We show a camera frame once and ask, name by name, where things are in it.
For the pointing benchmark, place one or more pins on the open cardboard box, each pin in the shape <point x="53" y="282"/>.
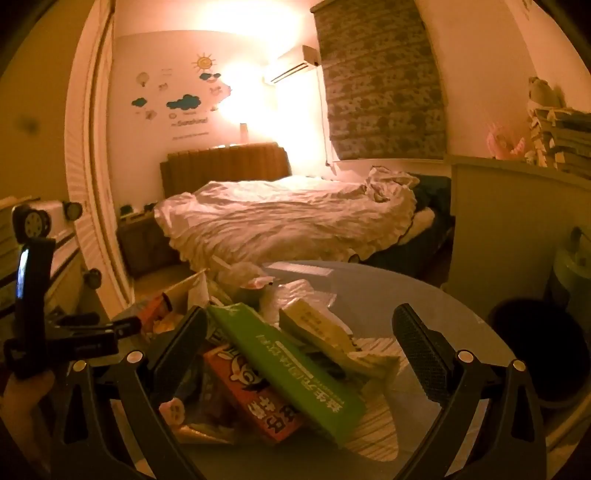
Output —
<point x="184" y="288"/>

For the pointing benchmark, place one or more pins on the white wheeled suitcase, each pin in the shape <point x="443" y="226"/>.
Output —
<point x="51" y="217"/>

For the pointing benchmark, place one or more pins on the white cabinet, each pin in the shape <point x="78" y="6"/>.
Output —
<point x="498" y="207"/>

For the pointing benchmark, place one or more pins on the black round stool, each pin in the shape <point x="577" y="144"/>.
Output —
<point x="535" y="350"/>

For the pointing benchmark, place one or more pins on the cream paper packet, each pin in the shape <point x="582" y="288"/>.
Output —
<point x="314" y="323"/>

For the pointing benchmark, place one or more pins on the white plastic packet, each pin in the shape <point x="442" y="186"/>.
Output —
<point x="300" y="291"/>

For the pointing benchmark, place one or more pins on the person's left hand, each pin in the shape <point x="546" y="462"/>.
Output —
<point x="30" y="394"/>

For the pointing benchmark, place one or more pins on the bed with white duvet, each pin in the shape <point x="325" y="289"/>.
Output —
<point x="277" y="217"/>

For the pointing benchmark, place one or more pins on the white louvered wardrobe door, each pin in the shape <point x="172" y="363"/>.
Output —
<point x="83" y="175"/>

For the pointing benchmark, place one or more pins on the pale plush toy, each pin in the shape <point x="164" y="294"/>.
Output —
<point x="545" y="92"/>

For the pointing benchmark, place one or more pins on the green cardboard box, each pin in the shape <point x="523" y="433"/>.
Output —
<point x="286" y="364"/>

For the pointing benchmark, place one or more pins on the white air conditioner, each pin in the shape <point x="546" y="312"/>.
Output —
<point x="295" y="64"/>

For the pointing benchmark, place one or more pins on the pale green bin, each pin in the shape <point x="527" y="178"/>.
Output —
<point x="572" y="277"/>

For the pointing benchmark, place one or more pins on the striped rug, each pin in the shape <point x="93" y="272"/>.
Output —
<point x="383" y="406"/>

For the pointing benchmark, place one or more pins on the brown padded headboard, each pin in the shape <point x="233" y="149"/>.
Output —
<point x="221" y="166"/>

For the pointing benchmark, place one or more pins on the stack of books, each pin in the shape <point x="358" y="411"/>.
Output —
<point x="563" y="138"/>

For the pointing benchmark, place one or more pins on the bed with dark sheet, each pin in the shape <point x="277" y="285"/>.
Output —
<point x="434" y="194"/>

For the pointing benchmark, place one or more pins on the small pink white wrapper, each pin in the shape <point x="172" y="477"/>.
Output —
<point x="173" y="409"/>

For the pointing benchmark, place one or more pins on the round glass table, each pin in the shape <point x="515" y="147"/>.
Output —
<point x="369" y="286"/>

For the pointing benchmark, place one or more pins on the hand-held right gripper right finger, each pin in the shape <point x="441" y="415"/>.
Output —
<point x="421" y="355"/>

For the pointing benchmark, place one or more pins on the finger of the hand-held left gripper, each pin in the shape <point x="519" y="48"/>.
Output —
<point x="117" y="328"/>

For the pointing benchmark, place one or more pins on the group of wall stickers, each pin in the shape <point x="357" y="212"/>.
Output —
<point x="184" y="102"/>

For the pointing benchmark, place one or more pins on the small plastic cup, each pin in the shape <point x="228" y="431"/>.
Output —
<point x="253" y="285"/>

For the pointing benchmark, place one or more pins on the brown nightstand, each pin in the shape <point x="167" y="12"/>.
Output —
<point x="143" y="244"/>

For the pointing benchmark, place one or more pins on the pink toy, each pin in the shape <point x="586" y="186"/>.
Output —
<point x="503" y="142"/>

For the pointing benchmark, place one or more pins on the patterned window blind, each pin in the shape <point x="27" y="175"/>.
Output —
<point x="378" y="83"/>

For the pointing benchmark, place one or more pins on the orange printed box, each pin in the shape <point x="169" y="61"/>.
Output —
<point x="240" y="392"/>

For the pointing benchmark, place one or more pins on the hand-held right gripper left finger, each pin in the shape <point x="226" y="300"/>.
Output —
<point x="180" y="350"/>

